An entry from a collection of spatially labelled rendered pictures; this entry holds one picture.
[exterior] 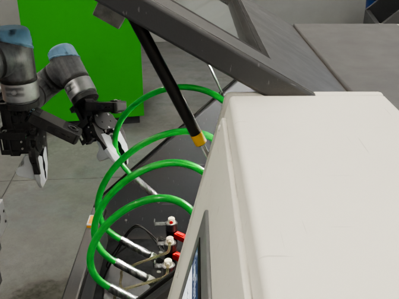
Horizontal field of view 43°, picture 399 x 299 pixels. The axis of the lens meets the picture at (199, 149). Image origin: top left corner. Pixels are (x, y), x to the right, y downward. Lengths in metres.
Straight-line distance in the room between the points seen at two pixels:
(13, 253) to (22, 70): 2.14
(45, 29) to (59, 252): 2.02
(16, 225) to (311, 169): 2.96
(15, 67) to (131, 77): 3.45
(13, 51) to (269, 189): 0.72
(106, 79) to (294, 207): 4.10
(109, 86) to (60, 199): 1.33
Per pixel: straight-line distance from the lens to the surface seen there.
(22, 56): 1.08
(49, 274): 2.92
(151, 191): 1.30
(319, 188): 0.47
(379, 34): 1.34
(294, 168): 0.50
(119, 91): 4.53
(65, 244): 3.12
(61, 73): 1.38
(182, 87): 1.15
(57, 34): 4.39
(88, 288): 1.39
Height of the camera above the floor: 1.78
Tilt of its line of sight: 25 degrees down
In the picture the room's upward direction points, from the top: straight up
